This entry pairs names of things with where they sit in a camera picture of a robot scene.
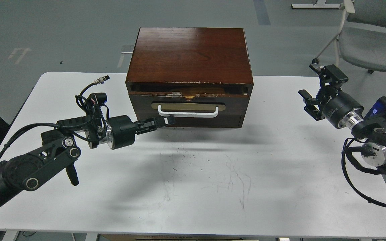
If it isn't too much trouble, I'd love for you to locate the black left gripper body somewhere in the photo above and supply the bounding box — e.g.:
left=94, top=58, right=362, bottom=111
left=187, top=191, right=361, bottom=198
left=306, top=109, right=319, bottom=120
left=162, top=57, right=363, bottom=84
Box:
left=106, top=115, right=139, bottom=150

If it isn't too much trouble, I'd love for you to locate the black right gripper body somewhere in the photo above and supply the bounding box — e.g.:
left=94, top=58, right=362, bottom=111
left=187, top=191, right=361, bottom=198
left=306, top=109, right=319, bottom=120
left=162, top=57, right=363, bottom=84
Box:
left=317, top=90, right=364, bottom=129

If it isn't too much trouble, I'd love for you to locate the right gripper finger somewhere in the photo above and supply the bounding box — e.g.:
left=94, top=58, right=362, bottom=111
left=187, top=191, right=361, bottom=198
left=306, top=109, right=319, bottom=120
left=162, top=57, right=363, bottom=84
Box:
left=309, top=64, right=349, bottom=99
left=298, top=89, right=325, bottom=121

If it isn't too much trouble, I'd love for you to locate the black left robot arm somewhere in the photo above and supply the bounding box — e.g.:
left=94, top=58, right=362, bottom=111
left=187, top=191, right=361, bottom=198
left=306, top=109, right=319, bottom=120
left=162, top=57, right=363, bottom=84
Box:
left=0, top=75, right=176, bottom=207

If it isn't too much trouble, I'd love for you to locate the dark wooden cabinet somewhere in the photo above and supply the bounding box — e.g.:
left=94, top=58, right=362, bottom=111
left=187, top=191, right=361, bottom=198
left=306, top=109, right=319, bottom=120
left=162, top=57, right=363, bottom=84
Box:
left=125, top=27, right=254, bottom=129

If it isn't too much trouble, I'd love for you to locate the grey office chair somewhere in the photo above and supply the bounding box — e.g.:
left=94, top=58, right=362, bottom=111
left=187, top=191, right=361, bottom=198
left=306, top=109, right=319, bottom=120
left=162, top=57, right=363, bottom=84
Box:
left=330, top=0, right=386, bottom=73

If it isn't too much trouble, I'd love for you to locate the wooden drawer with white handle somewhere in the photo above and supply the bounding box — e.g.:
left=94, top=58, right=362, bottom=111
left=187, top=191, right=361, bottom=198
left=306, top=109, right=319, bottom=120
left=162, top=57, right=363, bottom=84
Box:
left=128, top=91, right=251, bottom=128

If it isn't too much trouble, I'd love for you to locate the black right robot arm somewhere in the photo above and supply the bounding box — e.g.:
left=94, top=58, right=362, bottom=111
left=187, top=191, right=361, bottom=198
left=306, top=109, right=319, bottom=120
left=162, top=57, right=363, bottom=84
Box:
left=299, top=61, right=386, bottom=187

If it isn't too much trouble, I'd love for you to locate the white table leg base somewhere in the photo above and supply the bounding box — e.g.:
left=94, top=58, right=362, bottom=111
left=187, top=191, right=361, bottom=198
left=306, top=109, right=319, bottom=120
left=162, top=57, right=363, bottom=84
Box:
left=291, top=0, right=342, bottom=9

